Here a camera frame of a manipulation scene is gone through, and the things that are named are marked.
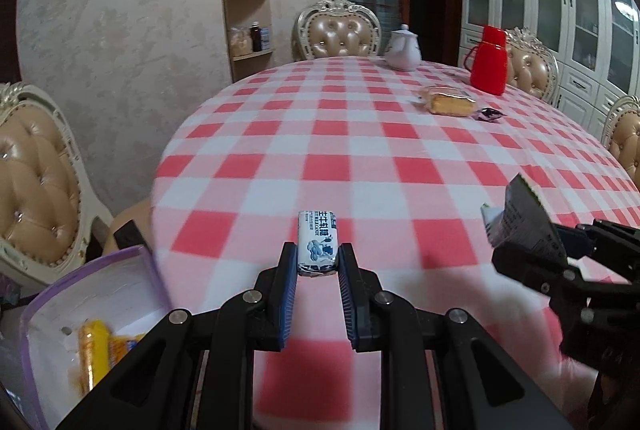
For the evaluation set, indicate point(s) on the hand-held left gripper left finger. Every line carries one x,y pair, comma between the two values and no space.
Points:
287,295

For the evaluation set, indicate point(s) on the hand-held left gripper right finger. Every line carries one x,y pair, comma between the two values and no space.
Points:
347,300

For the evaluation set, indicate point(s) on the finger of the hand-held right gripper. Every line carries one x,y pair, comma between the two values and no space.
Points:
530,265
605,245

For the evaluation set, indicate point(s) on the grey foil snack packet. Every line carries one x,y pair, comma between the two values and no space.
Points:
525,220

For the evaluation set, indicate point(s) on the white and blue candy packet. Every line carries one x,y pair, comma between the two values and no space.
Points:
317,240

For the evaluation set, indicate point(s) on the white container with purple rim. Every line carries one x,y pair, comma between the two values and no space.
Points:
65,305

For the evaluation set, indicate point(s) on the clear bag of snacks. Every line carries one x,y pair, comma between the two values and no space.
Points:
240,42

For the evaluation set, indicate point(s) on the beige tufted chair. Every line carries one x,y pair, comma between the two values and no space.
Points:
532,64
35,180
337,34
627,139

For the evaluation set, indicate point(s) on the red checkered tablecloth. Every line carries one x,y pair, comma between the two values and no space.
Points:
350,149

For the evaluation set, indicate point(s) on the small dark snack packet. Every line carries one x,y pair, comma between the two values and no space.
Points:
490,113

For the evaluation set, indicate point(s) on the yellow snack packet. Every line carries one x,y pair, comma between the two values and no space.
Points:
125,349
94,355

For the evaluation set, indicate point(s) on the clear wrapped cake packet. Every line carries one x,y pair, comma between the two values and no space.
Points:
447,102

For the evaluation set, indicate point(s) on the red thermos jug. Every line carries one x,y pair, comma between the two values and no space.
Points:
489,64

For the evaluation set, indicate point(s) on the wooden corner shelf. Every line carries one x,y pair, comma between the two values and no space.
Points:
250,64

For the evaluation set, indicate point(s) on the white glass-door cabinet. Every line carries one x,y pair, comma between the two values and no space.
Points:
550,9

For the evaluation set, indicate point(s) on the white teapot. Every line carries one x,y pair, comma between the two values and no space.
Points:
402,52

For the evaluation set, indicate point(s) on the white and blue box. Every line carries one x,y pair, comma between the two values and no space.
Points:
265,38

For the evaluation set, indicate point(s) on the dark brown bottle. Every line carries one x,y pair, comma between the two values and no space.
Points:
256,38

